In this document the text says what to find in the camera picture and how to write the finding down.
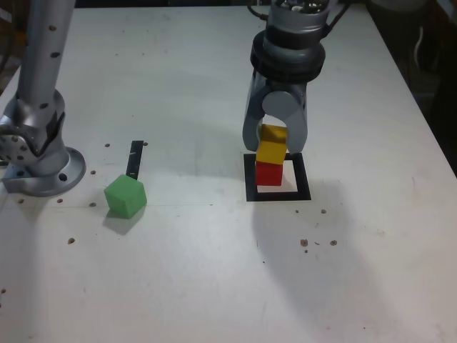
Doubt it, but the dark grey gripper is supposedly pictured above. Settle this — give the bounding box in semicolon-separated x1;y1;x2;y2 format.
241;66;309;155

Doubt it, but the yellow cube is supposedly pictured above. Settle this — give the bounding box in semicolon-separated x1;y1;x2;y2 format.
256;124;288;165

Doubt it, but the red cube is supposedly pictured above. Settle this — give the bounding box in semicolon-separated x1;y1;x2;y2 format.
255;160;283;187

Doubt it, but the green cube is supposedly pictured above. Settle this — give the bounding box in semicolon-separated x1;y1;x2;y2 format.
104;174;148;219

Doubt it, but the black tape square outline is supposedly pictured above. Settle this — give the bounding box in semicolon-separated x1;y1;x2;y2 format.
243;152;312;203

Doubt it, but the black tape strip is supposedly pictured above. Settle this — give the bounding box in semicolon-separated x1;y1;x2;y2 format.
125;140;144;179

